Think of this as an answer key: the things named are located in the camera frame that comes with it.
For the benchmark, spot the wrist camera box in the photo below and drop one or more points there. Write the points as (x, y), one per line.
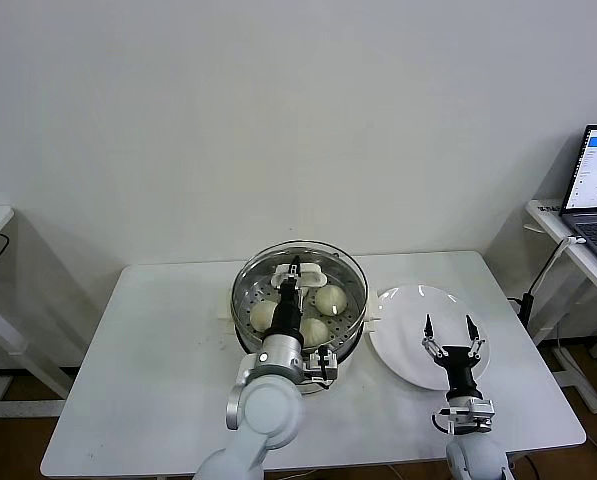
(480, 410)
(325, 361)

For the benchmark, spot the white side table with laptop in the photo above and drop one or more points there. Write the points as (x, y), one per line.
(548, 220)

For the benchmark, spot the white round plate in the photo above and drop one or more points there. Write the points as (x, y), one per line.
(403, 330)

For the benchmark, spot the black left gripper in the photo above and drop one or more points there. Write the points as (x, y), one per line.
(288, 310)

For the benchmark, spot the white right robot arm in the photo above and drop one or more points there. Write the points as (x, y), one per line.
(478, 455)

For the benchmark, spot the perforated steel steamer basket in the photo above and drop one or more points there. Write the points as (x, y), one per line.
(345, 346)

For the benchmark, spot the white electric cooker base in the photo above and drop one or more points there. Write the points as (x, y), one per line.
(373, 312)

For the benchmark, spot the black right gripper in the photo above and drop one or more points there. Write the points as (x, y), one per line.
(460, 372)

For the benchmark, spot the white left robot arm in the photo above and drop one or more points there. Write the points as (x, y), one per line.
(268, 415)

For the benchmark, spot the white steamed baozi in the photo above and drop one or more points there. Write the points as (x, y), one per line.
(261, 315)
(317, 330)
(331, 300)

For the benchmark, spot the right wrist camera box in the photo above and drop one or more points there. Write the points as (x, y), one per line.
(480, 410)

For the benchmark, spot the grey open laptop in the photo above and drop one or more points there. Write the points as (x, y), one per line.
(593, 170)

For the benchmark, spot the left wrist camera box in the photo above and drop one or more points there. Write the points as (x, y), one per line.
(325, 361)

